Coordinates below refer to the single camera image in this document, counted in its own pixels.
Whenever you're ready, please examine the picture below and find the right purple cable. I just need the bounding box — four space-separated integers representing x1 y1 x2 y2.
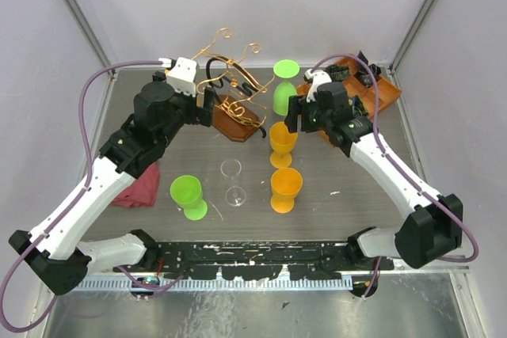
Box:
307 54 479 299

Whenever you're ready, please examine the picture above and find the clear champagne flute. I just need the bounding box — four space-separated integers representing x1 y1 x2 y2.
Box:
220 158 246 207

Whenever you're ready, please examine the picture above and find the orange goblet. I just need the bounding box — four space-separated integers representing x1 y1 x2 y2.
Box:
269 121 298 169
270 168 303 214

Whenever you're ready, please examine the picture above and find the dark rolled cloth in tray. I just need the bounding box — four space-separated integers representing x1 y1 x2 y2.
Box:
325 64 350 82

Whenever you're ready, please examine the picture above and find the wooden compartment tray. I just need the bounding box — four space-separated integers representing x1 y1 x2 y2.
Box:
295 55 403 149

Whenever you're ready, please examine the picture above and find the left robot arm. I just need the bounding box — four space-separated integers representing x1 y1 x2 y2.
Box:
9 81 215 295

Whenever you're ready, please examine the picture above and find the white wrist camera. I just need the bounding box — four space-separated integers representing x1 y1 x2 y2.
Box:
158 57 198 97
303 69 332 103

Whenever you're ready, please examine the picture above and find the slotted cable duct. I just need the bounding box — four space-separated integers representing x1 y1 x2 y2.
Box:
75 275 353 291

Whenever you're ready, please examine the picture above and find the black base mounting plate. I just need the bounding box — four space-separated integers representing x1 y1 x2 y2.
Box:
124 241 375 281

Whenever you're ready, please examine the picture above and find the dark folded cloth in tray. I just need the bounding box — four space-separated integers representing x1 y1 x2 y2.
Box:
354 51 382 88

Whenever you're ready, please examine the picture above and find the gold wire wine glass rack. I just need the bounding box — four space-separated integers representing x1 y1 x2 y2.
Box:
193 27 275 142

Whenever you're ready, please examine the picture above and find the orange goblet front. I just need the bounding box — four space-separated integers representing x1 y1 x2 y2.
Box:
270 168 303 214

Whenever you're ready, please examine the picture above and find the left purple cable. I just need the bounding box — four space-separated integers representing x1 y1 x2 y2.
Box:
0 59 189 333

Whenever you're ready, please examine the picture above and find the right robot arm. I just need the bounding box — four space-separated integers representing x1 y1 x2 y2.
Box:
284 82 463 270

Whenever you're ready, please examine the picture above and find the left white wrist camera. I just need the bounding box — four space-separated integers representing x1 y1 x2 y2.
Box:
158 57 198 97

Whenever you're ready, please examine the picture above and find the purple cable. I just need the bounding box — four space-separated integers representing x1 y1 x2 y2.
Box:
307 54 479 299
0 59 189 333

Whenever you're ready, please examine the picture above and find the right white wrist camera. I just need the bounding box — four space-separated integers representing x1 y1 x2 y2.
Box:
303 69 332 103

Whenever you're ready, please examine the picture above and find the red cloth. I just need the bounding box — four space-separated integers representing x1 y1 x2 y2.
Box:
110 163 160 208

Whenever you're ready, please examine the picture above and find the green goblet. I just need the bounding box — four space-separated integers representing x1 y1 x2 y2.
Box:
273 59 299 116
170 175 208 221

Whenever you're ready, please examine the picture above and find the green goblet front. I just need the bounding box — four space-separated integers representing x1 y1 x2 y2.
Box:
170 175 208 221

